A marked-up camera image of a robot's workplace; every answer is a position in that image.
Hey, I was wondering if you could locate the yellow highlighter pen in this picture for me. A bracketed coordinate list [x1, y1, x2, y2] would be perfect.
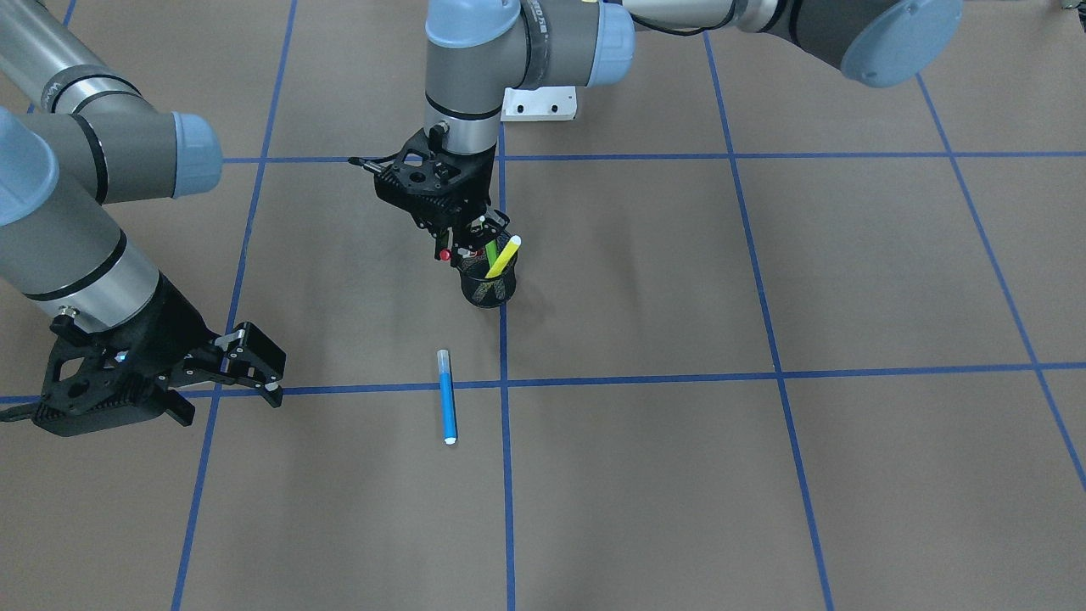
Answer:
[484, 236, 521, 279]

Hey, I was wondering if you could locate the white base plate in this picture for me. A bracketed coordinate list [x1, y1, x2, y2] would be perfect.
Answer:
[501, 86, 578, 123]

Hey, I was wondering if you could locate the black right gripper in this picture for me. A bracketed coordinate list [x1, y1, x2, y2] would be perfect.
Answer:
[3, 275, 286, 437]

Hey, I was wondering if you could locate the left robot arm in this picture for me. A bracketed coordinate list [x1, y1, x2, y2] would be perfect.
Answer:
[424, 1, 965, 167]

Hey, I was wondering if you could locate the black mesh pen cup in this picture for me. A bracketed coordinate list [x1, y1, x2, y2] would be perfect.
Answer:
[456, 254, 518, 309]

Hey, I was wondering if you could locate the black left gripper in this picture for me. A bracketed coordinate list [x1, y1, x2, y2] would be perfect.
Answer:
[437, 211, 512, 264]

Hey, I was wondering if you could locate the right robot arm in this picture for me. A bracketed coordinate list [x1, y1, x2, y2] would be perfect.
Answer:
[1, 1, 286, 437]

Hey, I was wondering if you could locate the brown paper table mat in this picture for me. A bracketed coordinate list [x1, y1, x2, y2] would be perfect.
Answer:
[3, 1, 1083, 610]

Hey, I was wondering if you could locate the blue marker pen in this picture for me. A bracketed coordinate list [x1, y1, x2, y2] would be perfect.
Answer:
[437, 349, 458, 446]

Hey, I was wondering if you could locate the green marker pen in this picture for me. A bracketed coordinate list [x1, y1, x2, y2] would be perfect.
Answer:
[484, 239, 498, 266]

